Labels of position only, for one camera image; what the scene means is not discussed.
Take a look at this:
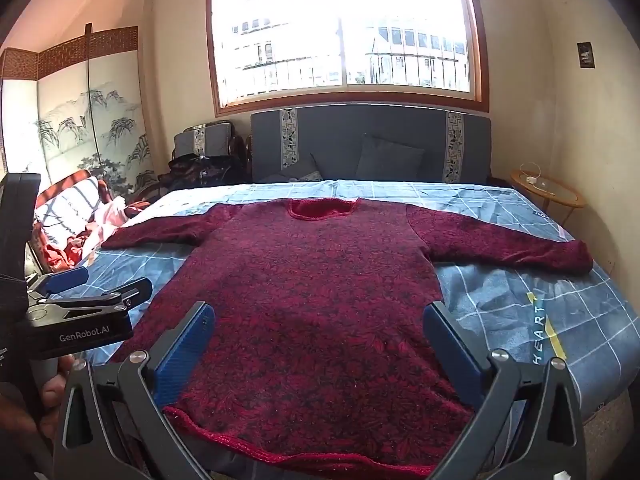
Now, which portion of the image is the grey padded headboard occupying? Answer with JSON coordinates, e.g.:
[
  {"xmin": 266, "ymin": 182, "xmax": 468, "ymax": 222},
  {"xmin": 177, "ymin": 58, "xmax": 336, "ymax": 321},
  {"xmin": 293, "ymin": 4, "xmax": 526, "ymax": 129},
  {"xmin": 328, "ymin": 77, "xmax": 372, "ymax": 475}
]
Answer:
[{"xmin": 250, "ymin": 103, "xmax": 493, "ymax": 186}]

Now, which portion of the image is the round wooden side table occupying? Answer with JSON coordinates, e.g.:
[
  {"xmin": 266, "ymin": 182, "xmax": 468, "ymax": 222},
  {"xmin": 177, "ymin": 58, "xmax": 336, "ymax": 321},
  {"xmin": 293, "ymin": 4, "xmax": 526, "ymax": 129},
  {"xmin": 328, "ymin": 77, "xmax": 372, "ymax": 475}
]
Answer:
[{"xmin": 510, "ymin": 169, "xmax": 586, "ymax": 231}]

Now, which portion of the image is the chair with grey cushion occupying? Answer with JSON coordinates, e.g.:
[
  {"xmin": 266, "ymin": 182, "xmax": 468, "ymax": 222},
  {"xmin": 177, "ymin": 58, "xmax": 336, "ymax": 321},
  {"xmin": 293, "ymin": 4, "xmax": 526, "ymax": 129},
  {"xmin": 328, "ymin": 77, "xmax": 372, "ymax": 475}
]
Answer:
[{"xmin": 172, "ymin": 120, "xmax": 251, "ymax": 186}]

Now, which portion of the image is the person's left hand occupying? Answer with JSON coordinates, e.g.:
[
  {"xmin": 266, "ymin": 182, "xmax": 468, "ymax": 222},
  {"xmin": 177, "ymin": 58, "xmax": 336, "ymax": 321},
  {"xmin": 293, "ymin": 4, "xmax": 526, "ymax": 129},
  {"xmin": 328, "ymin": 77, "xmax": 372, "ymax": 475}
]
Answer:
[{"xmin": 37, "ymin": 355, "xmax": 77, "ymax": 441}]

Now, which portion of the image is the painted folding screen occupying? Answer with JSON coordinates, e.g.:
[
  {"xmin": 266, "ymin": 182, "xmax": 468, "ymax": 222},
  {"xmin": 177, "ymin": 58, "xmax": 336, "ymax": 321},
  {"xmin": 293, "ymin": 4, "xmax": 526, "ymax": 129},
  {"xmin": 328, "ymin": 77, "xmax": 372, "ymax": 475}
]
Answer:
[{"xmin": 0, "ymin": 26, "xmax": 160, "ymax": 196}]

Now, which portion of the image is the dark bag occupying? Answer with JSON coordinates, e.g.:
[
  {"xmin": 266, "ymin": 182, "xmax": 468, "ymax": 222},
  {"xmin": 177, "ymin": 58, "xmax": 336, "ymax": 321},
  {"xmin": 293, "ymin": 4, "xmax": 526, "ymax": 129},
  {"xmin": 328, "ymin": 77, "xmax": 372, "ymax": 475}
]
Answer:
[{"xmin": 159, "ymin": 154, "xmax": 246, "ymax": 192}]

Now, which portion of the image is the grey square cushion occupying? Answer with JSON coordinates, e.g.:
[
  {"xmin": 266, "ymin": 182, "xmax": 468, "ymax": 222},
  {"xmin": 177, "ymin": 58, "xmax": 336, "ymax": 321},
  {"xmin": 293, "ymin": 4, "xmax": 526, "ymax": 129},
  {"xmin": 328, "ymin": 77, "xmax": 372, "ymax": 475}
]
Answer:
[{"xmin": 356, "ymin": 133, "xmax": 426, "ymax": 181}]

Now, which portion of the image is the pile of pink red clothes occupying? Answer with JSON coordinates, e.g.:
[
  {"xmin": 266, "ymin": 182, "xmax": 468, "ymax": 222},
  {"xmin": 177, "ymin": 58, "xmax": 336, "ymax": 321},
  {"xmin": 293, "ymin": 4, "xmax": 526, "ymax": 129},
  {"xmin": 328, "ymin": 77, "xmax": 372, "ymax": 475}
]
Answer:
[{"xmin": 40, "ymin": 196, "xmax": 151, "ymax": 271}]

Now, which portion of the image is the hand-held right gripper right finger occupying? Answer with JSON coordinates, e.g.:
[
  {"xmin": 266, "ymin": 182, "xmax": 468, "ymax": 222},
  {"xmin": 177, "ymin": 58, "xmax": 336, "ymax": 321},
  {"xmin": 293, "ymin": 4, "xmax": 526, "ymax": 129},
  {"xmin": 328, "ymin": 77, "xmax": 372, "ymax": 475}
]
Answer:
[{"xmin": 422, "ymin": 301, "xmax": 587, "ymax": 480}]

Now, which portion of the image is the white charger with cable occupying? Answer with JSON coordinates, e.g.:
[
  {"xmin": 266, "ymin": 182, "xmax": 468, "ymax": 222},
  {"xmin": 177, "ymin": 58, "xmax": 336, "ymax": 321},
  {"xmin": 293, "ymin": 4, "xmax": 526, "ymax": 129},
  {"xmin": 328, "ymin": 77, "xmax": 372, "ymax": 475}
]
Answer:
[{"xmin": 520, "ymin": 162, "xmax": 551, "ymax": 188}]

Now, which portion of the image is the small grey pillow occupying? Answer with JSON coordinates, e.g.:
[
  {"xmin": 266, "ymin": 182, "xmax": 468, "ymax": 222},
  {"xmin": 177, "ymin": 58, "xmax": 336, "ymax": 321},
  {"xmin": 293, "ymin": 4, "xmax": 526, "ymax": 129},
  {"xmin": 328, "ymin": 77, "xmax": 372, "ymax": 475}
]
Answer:
[{"xmin": 260, "ymin": 154, "xmax": 323, "ymax": 183}]

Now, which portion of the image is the dark red patterned sweater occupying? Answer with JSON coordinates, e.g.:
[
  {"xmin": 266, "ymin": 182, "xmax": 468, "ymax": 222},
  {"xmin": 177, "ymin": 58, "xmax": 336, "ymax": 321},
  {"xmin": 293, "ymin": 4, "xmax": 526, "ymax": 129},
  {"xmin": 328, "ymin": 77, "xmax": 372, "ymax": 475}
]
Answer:
[{"xmin": 100, "ymin": 197, "xmax": 594, "ymax": 466}]

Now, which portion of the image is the wooden framed window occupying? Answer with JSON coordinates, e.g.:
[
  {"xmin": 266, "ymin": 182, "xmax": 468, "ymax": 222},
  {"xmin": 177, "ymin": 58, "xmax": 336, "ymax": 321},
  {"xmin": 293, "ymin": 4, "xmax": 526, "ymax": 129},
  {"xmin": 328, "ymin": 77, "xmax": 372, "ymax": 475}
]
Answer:
[{"xmin": 206, "ymin": 0, "xmax": 490, "ymax": 117}]

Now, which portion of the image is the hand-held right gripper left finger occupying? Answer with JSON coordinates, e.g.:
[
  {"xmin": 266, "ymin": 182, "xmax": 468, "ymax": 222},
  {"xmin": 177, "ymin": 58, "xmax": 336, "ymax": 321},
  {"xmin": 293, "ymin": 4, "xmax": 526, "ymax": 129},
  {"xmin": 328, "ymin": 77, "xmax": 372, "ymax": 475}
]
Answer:
[{"xmin": 52, "ymin": 301, "xmax": 217, "ymax": 480}]

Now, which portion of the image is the blue checked bedsheet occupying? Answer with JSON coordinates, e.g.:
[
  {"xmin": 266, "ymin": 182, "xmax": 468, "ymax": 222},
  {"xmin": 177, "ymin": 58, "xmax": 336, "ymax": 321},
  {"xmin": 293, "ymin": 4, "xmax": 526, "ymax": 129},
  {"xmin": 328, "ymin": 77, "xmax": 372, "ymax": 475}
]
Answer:
[{"xmin": 85, "ymin": 178, "xmax": 640, "ymax": 406}]

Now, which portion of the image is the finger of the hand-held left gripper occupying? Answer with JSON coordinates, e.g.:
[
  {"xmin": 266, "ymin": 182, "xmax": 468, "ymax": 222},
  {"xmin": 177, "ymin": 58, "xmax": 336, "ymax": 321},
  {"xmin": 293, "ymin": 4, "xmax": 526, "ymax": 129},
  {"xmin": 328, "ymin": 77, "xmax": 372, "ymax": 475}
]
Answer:
[
  {"xmin": 27, "ymin": 266, "xmax": 91, "ymax": 302},
  {"xmin": 30, "ymin": 277, "xmax": 154, "ymax": 322}
]

